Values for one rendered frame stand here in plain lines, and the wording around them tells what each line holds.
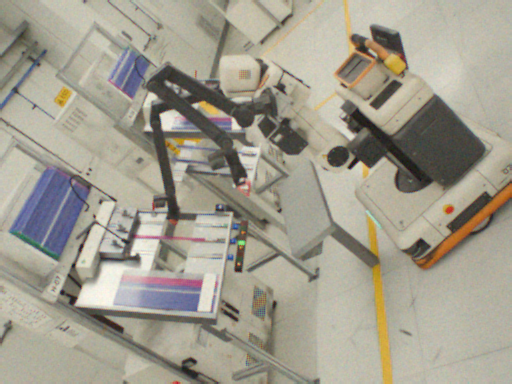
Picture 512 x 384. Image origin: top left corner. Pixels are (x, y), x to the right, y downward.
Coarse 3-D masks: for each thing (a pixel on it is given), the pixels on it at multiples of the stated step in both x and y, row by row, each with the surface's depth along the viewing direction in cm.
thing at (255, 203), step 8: (216, 176) 302; (224, 184) 306; (232, 184) 305; (232, 192) 309; (240, 192) 307; (248, 200) 311; (256, 200) 313; (256, 208) 315; (264, 208) 315; (272, 208) 320; (264, 216) 319; (272, 216) 317; (280, 216) 322; (280, 224) 321; (312, 248) 326; (320, 248) 319; (304, 256) 328; (312, 256) 322
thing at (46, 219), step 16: (48, 176) 270; (64, 176) 277; (32, 192) 264; (48, 192) 265; (64, 192) 272; (80, 192) 279; (32, 208) 254; (48, 208) 260; (64, 208) 267; (80, 208) 274; (16, 224) 246; (32, 224) 249; (48, 224) 255; (64, 224) 261; (32, 240) 245; (48, 240) 250; (64, 240) 256
